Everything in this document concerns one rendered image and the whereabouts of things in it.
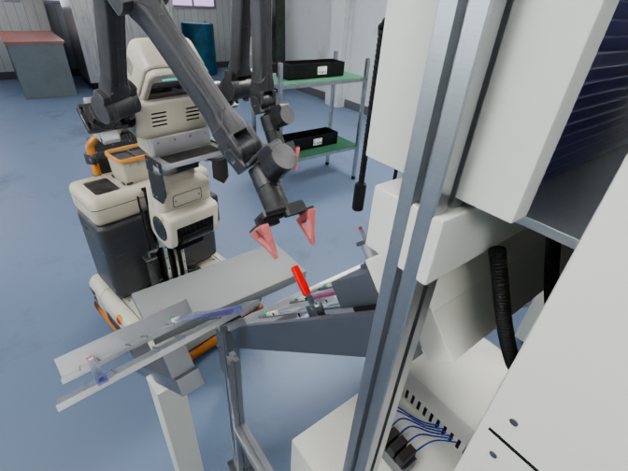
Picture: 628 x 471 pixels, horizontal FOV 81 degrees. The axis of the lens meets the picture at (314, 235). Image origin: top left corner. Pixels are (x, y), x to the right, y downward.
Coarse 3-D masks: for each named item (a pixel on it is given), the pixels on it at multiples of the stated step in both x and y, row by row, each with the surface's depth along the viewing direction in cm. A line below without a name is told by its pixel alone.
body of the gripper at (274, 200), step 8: (280, 184) 81; (264, 192) 79; (272, 192) 79; (280, 192) 80; (264, 200) 79; (272, 200) 79; (280, 200) 79; (264, 208) 80; (272, 208) 77; (280, 208) 78; (264, 216) 76; (280, 216) 80; (256, 224) 81
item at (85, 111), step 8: (80, 104) 108; (88, 104) 109; (80, 112) 108; (88, 112) 108; (88, 120) 108; (96, 120) 107; (88, 128) 108; (96, 128) 110; (104, 128) 111; (112, 128) 112; (120, 128) 115
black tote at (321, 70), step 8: (288, 64) 281; (296, 64) 285; (304, 64) 289; (312, 64) 294; (320, 64) 298; (328, 64) 303; (336, 64) 308; (288, 72) 284; (296, 72) 288; (304, 72) 292; (312, 72) 297; (320, 72) 301; (328, 72) 306; (336, 72) 311
